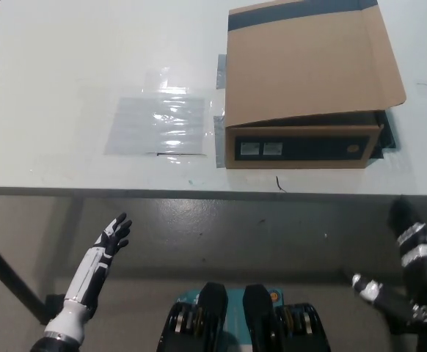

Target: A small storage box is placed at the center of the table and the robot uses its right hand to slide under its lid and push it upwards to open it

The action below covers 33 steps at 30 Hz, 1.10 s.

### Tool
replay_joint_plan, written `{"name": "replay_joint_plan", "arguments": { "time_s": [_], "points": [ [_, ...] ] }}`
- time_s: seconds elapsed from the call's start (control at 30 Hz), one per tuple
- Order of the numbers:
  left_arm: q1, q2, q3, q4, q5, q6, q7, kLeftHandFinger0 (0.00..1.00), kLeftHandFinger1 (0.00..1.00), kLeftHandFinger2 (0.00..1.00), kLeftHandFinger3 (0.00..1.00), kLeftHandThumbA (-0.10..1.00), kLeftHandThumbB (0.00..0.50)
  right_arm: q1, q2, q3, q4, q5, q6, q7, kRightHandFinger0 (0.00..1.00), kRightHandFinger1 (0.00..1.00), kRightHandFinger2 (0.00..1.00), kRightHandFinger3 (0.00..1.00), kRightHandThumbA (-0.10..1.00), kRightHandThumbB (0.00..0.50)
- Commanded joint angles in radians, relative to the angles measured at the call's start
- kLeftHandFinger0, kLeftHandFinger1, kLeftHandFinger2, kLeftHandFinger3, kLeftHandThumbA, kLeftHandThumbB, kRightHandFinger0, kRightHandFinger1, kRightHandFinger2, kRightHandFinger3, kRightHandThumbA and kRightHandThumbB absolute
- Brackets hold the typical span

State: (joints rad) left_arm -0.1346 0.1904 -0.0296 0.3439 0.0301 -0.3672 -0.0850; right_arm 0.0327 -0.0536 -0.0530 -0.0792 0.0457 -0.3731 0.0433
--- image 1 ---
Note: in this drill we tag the long grey tape strip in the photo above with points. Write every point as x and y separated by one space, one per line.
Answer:
219 146

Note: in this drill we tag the short grey tape strip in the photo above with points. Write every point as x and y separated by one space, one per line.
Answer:
222 71

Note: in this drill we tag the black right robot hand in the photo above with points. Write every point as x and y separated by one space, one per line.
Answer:
419 264

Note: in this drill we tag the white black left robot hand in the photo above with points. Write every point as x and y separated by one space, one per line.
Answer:
101 253

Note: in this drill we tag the black slanted table leg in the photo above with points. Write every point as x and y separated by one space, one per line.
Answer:
11 275

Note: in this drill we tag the clear plastic sheet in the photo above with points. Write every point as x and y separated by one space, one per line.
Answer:
155 124

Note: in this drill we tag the brown cardboard storage box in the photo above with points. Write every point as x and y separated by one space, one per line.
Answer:
301 73

